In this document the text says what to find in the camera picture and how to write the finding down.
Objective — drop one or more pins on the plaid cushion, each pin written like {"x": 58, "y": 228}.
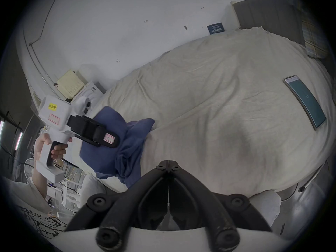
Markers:
{"x": 313, "y": 38}

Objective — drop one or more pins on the grey padded headboard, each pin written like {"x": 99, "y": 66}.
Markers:
{"x": 267, "y": 14}

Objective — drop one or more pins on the person's left forearm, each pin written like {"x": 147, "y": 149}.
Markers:
{"x": 39, "y": 185}

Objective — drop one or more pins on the person's left hand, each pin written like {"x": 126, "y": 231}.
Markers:
{"x": 59, "y": 151}

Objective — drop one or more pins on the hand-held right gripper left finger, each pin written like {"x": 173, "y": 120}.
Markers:
{"x": 118, "y": 209}

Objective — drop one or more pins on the pale yellow box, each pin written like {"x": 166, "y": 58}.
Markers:
{"x": 70, "y": 84}

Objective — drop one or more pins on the dark blue card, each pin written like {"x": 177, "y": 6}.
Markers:
{"x": 216, "y": 28}

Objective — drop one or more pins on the white standing fan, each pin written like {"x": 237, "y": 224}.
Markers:
{"x": 29, "y": 168}

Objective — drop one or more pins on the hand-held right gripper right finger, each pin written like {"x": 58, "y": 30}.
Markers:
{"x": 217, "y": 209}

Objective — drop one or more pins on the bed with beige sheet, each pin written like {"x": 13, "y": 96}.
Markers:
{"x": 210, "y": 109}

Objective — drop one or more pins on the dark blue shirt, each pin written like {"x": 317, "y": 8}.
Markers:
{"x": 105, "y": 164}

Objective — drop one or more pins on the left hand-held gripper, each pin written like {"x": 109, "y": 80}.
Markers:
{"x": 56, "y": 114}

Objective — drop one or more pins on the smartphone with teal screen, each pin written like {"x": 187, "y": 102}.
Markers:
{"x": 305, "y": 101}

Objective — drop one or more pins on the person's body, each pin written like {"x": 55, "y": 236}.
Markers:
{"x": 23, "y": 219}

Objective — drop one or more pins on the white carton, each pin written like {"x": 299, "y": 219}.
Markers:
{"x": 90, "y": 90}

